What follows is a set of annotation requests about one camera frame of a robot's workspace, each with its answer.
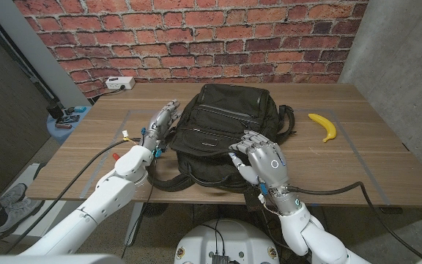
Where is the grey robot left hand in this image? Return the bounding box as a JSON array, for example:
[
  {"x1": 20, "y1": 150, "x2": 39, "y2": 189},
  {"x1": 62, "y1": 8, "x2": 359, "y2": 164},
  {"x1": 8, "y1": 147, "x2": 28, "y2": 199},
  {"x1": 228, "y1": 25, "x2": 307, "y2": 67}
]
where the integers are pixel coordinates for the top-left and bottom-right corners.
[{"x1": 140, "y1": 99, "x2": 183, "y2": 148}]

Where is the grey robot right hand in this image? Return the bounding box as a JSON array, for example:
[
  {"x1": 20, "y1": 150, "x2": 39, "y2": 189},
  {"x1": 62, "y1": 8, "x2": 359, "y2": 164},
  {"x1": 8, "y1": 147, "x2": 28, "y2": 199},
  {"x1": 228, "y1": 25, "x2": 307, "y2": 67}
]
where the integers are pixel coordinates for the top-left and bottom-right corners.
[{"x1": 227, "y1": 130, "x2": 300, "y2": 209}]

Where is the black backpack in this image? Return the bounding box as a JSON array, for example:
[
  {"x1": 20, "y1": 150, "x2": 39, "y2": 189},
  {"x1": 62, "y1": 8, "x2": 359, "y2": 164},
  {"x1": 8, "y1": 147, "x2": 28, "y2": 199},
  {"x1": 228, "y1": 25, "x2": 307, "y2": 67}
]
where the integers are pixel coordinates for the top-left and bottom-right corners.
[{"x1": 147, "y1": 83, "x2": 297, "y2": 194}]

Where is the yellow banana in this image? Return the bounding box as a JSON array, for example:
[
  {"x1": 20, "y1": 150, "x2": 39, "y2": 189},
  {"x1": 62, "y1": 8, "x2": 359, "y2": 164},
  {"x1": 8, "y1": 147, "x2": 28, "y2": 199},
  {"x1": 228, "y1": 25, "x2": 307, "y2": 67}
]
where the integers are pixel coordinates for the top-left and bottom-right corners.
[{"x1": 308, "y1": 113, "x2": 338, "y2": 144}]

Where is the black luggage tag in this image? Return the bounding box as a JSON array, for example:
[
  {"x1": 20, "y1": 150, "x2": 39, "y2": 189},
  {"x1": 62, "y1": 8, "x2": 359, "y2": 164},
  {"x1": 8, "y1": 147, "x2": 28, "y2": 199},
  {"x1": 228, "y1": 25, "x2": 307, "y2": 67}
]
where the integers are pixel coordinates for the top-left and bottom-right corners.
[{"x1": 243, "y1": 190, "x2": 267, "y2": 213}]

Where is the white power strip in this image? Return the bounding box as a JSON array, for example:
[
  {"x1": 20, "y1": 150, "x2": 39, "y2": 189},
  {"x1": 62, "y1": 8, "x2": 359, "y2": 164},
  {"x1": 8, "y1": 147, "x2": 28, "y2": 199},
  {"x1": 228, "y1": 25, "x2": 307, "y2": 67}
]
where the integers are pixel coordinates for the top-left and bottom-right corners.
[{"x1": 105, "y1": 76, "x2": 136, "y2": 90}]

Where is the grey metal table leg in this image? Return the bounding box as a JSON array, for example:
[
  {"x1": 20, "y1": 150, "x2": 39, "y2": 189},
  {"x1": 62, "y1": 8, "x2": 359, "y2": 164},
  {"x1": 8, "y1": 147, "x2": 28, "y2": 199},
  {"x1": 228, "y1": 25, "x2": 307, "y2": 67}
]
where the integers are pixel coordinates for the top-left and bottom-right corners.
[
  {"x1": 315, "y1": 205, "x2": 333, "y2": 239},
  {"x1": 124, "y1": 202, "x2": 144, "y2": 246}
]

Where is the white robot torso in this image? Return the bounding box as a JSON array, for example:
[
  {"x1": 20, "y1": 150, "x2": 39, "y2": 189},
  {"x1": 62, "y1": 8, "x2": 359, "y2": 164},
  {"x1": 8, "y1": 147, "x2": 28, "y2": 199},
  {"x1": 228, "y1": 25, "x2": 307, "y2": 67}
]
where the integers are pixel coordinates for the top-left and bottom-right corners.
[{"x1": 174, "y1": 219, "x2": 281, "y2": 264}]

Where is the black round floor object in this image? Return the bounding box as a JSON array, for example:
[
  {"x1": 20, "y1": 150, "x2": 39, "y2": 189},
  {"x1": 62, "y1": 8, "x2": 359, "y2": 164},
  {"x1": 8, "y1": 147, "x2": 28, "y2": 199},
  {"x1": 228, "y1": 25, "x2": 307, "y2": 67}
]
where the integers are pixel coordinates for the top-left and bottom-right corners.
[{"x1": 143, "y1": 202, "x2": 169, "y2": 218}]

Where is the flat black device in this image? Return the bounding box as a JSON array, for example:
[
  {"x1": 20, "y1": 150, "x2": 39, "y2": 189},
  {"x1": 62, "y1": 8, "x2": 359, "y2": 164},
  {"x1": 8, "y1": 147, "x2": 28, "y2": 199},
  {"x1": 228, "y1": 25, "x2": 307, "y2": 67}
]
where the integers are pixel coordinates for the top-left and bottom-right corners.
[{"x1": 56, "y1": 114, "x2": 81, "y2": 124}]

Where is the red brick printed backdrop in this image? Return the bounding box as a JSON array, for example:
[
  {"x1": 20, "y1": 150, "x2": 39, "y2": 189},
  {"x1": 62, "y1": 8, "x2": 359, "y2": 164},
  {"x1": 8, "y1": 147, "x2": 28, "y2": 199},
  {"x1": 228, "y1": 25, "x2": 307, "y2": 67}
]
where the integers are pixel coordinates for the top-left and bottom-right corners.
[{"x1": 12, "y1": 0, "x2": 369, "y2": 99}]

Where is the blue round stool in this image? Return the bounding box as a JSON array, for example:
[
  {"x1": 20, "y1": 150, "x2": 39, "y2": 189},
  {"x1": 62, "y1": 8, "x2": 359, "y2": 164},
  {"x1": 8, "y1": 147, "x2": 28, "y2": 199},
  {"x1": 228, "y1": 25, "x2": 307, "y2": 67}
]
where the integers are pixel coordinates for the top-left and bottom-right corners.
[{"x1": 45, "y1": 106, "x2": 91, "y2": 144}]

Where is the black cup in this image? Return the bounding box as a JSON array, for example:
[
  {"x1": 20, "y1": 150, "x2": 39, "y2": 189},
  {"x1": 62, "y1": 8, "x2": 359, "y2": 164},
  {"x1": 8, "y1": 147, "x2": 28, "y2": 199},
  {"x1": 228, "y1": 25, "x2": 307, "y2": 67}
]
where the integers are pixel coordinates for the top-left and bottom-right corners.
[{"x1": 47, "y1": 103, "x2": 64, "y2": 119}]

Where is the white floor platform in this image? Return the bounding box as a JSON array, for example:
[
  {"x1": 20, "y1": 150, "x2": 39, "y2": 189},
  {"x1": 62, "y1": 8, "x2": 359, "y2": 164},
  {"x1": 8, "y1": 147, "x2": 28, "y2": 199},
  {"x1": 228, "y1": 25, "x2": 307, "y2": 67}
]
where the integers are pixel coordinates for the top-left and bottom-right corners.
[{"x1": 0, "y1": 163, "x2": 67, "y2": 238}]

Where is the grey sneaker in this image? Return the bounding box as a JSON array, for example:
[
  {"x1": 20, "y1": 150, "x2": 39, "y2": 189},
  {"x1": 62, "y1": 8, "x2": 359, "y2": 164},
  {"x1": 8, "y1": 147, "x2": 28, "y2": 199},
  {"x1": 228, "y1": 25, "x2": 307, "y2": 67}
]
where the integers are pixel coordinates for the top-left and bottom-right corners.
[
  {"x1": 0, "y1": 199, "x2": 45, "y2": 238},
  {"x1": 0, "y1": 183, "x2": 29, "y2": 208}
]

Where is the black power strip cord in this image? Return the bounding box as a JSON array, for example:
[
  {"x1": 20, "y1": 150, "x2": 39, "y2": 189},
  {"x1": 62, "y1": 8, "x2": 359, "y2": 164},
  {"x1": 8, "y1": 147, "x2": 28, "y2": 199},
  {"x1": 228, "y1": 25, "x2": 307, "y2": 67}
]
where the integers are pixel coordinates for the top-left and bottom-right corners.
[{"x1": 93, "y1": 84, "x2": 127, "y2": 100}]

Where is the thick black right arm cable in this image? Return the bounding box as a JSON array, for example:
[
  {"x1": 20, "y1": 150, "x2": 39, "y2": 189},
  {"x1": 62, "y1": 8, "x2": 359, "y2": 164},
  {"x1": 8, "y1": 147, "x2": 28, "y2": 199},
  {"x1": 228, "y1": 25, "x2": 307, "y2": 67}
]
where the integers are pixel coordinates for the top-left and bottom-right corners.
[{"x1": 286, "y1": 180, "x2": 422, "y2": 260}]

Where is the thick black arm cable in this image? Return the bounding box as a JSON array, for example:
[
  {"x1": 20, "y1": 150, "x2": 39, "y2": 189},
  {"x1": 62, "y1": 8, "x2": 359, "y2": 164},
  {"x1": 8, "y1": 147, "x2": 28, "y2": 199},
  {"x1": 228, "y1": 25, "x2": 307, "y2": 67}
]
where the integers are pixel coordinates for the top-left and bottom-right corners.
[
  {"x1": 4, "y1": 136, "x2": 141, "y2": 254},
  {"x1": 286, "y1": 180, "x2": 422, "y2": 260}
]

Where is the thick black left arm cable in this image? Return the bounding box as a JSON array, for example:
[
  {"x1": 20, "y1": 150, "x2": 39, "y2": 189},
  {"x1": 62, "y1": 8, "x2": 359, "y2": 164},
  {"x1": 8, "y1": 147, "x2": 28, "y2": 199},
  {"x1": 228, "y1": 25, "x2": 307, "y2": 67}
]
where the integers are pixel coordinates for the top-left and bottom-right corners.
[{"x1": 4, "y1": 136, "x2": 141, "y2": 254}]

